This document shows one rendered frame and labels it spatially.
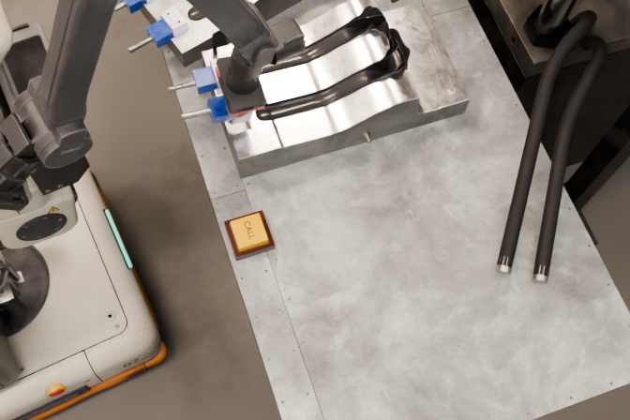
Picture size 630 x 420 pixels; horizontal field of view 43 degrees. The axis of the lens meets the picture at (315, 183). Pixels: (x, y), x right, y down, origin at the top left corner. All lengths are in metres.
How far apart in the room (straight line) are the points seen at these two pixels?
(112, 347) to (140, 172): 0.67
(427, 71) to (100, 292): 1.01
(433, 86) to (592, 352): 0.61
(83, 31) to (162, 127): 1.63
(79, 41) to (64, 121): 0.18
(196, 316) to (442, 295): 0.99
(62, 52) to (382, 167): 0.82
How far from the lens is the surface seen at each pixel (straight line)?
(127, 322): 2.10
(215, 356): 2.34
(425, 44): 1.75
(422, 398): 1.52
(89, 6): 0.95
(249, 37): 1.22
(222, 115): 1.50
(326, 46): 1.68
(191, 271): 2.41
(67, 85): 1.09
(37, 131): 1.20
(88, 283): 2.15
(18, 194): 1.28
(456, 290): 1.59
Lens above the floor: 2.28
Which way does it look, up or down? 65 degrees down
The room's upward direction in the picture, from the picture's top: 7 degrees clockwise
